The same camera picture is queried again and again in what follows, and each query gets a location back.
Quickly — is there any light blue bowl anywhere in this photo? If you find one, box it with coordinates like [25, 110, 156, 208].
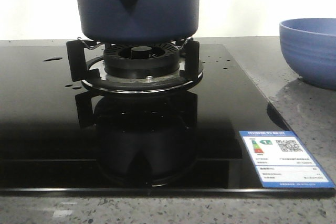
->
[279, 18, 335, 90]

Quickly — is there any black pot support grate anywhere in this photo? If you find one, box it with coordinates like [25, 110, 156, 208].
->
[66, 38, 203, 94]

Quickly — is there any dark blue cooking pot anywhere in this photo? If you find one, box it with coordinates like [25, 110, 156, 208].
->
[77, 0, 200, 44]

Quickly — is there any black gas burner head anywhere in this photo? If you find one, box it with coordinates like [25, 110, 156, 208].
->
[103, 43, 180, 79]

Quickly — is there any black glass gas stove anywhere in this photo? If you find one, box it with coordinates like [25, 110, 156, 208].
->
[1, 45, 335, 198]

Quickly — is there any blue energy label sticker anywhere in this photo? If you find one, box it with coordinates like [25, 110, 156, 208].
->
[239, 131, 335, 189]

